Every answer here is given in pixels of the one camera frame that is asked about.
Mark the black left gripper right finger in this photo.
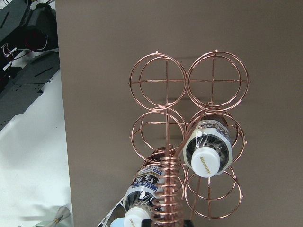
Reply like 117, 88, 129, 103
182, 219, 194, 227

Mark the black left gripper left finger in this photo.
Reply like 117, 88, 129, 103
141, 219, 156, 227

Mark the copper wire bottle basket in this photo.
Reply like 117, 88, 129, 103
129, 50, 250, 227

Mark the tea bottle middle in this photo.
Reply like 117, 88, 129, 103
123, 148, 180, 227

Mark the tea bottle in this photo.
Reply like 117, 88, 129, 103
183, 114, 233, 178
123, 148, 180, 227

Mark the tea bottle rear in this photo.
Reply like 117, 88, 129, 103
183, 114, 233, 178

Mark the blue cup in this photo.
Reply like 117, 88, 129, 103
110, 218, 125, 227

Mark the black equipment case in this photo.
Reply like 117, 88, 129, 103
0, 0, 60, 129

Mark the white wire cup rack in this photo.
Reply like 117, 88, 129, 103
97, 197, 126, 227

